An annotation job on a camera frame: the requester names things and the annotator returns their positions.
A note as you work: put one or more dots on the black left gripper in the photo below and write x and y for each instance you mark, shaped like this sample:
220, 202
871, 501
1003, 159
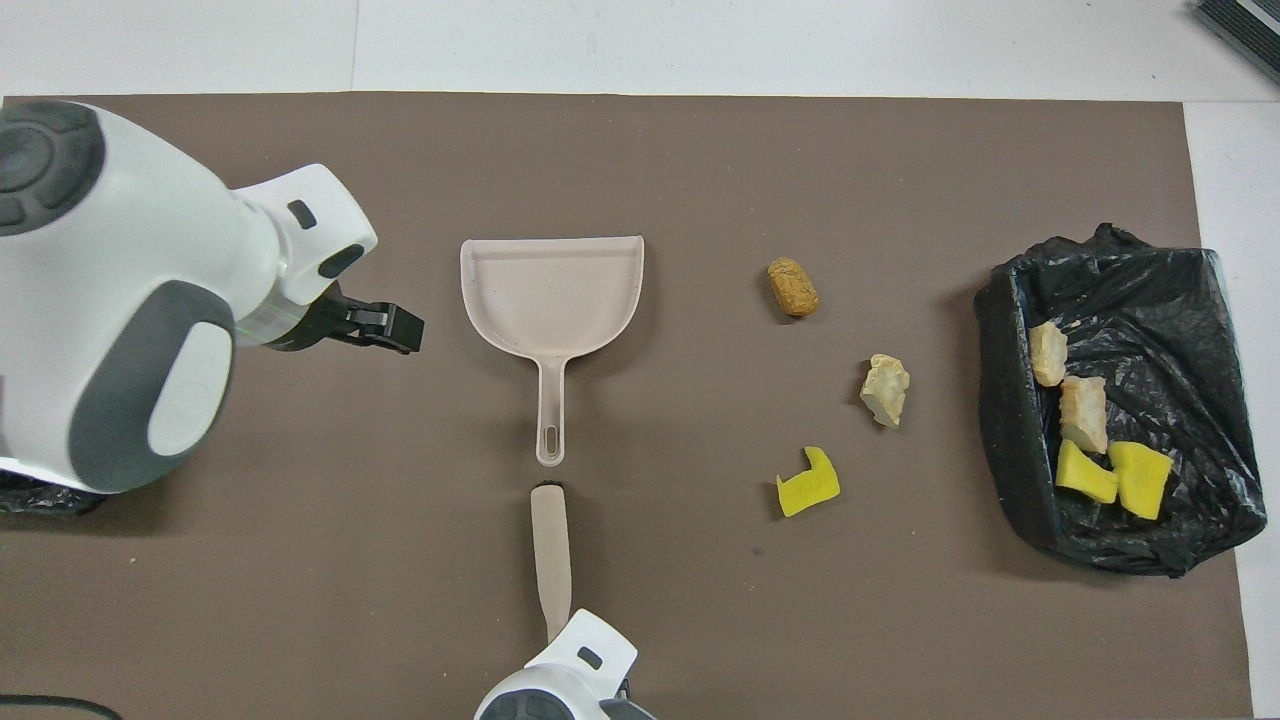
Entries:
300, 325

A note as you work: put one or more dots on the beige plastic dustpan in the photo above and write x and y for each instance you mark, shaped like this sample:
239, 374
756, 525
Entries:
550, 300

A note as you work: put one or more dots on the beige hand brush black bristles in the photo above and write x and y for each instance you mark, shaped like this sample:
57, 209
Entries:
551, 550

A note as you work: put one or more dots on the brown cork-like chunk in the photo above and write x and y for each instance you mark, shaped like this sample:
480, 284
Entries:
793, 288

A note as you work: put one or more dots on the yellow L-shaped sponge piece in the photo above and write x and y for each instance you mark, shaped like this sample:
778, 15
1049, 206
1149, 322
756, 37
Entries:
805, 490

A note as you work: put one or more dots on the beige foam chunk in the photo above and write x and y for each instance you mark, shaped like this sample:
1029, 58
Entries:
1084, 412
886, 390
1048, 355

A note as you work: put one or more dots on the yellow rectangular sponge piece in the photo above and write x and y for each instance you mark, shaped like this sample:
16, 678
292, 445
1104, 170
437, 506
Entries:
1085, 475

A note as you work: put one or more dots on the yellow wedge sponge piece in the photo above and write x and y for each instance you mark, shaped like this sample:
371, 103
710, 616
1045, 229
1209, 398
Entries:
1140, 482

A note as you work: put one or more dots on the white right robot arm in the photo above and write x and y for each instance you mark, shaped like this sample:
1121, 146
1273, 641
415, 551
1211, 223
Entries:
570, 670

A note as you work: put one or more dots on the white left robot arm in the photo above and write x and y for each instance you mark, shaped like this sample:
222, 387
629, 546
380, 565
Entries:
120, 300

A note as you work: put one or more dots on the black trash bag bin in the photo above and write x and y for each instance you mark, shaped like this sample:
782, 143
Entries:
1180, 330
40, 500

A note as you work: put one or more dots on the brown table mat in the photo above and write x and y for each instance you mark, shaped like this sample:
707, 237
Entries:
700, 600

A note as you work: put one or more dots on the black ribbed object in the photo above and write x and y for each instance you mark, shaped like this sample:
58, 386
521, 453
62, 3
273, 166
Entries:
1245, 25

